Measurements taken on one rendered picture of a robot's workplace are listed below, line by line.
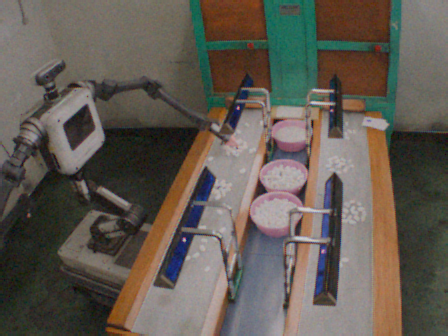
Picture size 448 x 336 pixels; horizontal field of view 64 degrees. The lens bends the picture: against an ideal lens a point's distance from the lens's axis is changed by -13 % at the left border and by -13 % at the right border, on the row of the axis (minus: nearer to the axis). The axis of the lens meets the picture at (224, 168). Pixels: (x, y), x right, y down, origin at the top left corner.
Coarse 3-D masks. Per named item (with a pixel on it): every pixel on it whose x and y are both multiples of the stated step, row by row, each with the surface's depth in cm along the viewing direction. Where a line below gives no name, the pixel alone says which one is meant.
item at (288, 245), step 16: (304, 208) 151; (320, 208) 150; (288, 224) 157; (288, 240) 141; (304, 240) 139; (320, 240) 137; (288, 256) 146; (288, 272) 152; (288, 288) 159; (288, 304) 163
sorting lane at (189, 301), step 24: (240, 120) 280; (216, 144) 260; (240, 144) 257; (216, 168) 241; (240, 168) 238; (240, 192) 221; (216, 216) 209; (216, 240) 195; (192, 264) 185; (216, 264) 183; (192, 288) 174; (144, 312) 165; (168, 312) 164; (192, 312) 163
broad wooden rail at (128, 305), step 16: (224, 112) 290; (208, 128) 273; (208, 144) 259; (192, 160) 246; (176, 176) 235; (192, 176) 234; (176, 192) 224; (176, 208) 214; (160, 224) 205; (176, 224) 207; (160, 240) 196; (144, 256) 189; (160, 256) 190; (144, 272) 181; (128, 288) 174; (144, 288) 174; (128, 304) 167; (112, 320) 160; (128, 320) 160
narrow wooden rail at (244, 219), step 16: (256, 160) 238; (256, 176) 226; (256, 192) 222; (240, 208) 207; (240, 224) 198; (240, 240) 190; (240, 256) 192; (224, 272) 176; (224, 288) 169; (224, 304) 165; (208, 320) 156
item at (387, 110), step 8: (208, 104) 296; (216, 104) 294; (224, 104) 293; (272, 104) 283; (280, 104) 282; (288, 104) 280; (296, 104) 278; (304, 104) 277; (368, 104) 264; (376, 104) 262; (384, 104) 260; (392, 104) 259; (208, 112) 300; (344, 112) 273; (352, 112) 272; (360, 112) 271; (384, 112) 264; (392, 112) 262; (392, 120) 266; (392, 128) 270
